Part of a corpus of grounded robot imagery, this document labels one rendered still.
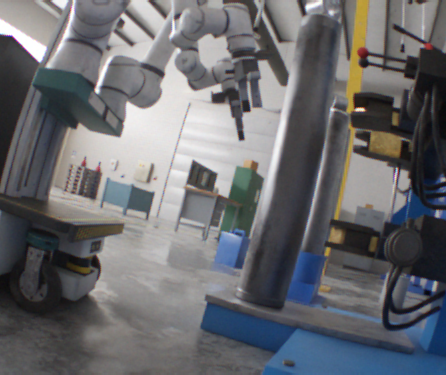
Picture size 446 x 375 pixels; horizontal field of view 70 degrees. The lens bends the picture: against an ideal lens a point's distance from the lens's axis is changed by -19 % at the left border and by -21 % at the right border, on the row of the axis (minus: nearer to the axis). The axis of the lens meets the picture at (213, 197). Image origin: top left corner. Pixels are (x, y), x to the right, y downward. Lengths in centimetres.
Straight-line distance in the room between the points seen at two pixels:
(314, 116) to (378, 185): 1087
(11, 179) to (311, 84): 123
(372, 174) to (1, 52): 1186
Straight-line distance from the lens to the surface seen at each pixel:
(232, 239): 413
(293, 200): 150
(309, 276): 280
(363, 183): 1238
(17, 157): 128
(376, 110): 137
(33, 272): 112
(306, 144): 154
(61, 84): 109
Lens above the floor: 43
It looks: 3 degrees up
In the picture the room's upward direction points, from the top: 15 degrees clockwise
